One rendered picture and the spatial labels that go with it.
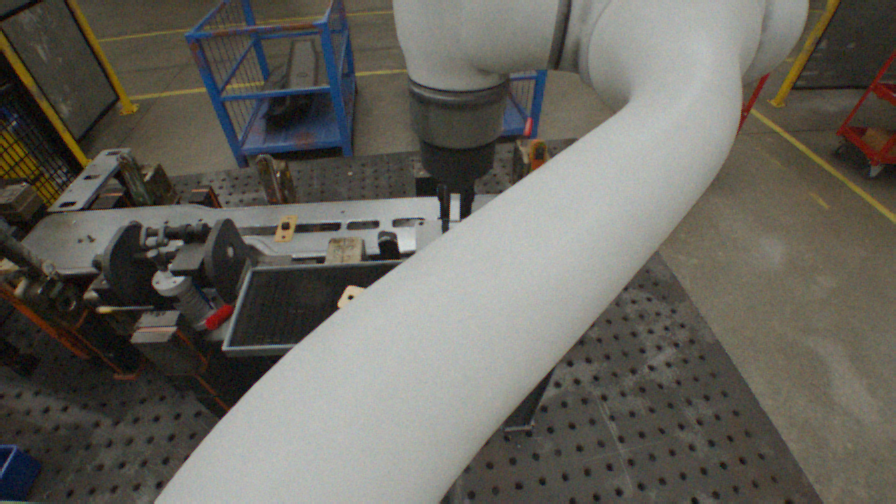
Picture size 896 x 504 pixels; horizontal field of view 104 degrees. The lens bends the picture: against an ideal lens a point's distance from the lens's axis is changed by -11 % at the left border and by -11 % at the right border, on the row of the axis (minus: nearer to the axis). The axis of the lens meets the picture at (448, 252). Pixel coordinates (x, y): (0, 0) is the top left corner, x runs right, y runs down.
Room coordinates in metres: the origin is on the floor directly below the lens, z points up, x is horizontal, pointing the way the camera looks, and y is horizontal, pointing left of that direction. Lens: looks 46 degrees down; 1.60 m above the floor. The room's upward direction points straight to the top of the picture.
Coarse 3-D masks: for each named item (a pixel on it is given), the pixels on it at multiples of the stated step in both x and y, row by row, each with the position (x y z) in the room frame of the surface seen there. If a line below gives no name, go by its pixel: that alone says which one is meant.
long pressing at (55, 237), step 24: (48, 216) 0.70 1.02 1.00; (72, 216) 0.69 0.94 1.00; (96, 216) 0.69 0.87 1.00; (120, 216) 0.69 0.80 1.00; (144, 216) 0.69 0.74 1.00; (168, 216) 0.69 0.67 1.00; (192, 216) 0.69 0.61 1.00; (216, 216) 0.68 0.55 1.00; (240, 216) 0.68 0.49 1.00; (264, 216) 0.68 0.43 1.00; (312, 216) 0.68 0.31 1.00; (336, 216) 0.68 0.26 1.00; (360, 216) 0.68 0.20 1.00; (384, 216) 0.68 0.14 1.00; (408, 216) 0.68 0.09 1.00; (432, 216) 0.68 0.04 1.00; (24, 240) 0.61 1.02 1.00; (48, 240) 0.61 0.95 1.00; (72, 240) 0.61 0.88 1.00; (96, 240) 0.61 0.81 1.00; (264, 240) 0.60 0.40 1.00; (312, 240) 0.60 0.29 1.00; (408, 240) 0.60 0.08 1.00; (72, 264) 0.53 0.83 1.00
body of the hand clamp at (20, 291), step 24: (24, 288) 0.42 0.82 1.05; (48, 288) 0.43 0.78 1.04; (72, 288) 0.47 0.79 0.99; (48, 312) 0.41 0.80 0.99; (72, 312) 0.43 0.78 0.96; (72, 336) 0.42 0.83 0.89; (96, 336) 0.43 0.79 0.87; (120, 336) 0.47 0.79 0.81; (120, 360) 0.42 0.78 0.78; (144, 360) 0.46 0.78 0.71
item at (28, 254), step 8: (0, 232) 0.46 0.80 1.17; (0, 240) 0.44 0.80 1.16; (8, 240) 0.46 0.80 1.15; (16, 240) 0.47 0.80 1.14; (0, 248) 0.44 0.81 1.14; (8, 248) 0.44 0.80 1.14; (16, 248) 0.45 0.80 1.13; (24, 248) 0.47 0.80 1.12; (8, 256) 0.45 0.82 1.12; (16, 256) 0.45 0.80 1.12; (24, 256) 0.45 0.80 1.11; (32, 256) 0.47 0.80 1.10; (16, 264) 0.45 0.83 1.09; (24, 264) 0.45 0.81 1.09; (32, 264) 0.45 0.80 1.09; (40, 272) 0.46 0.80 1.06
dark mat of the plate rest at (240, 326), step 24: (264, 288) 0.35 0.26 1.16; (288, 288) 0.35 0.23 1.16; (312, 288) 0.35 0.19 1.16; (336, 288) 0.35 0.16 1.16; (240, 312) 0.30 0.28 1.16; (264, 312) 0.30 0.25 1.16; (288, 312) 0.30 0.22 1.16; (312, 312) 0.30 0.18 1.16; (240, 336) 0.27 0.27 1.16; (264, 336) 0.27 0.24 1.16; (288, 336) 0.27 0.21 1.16
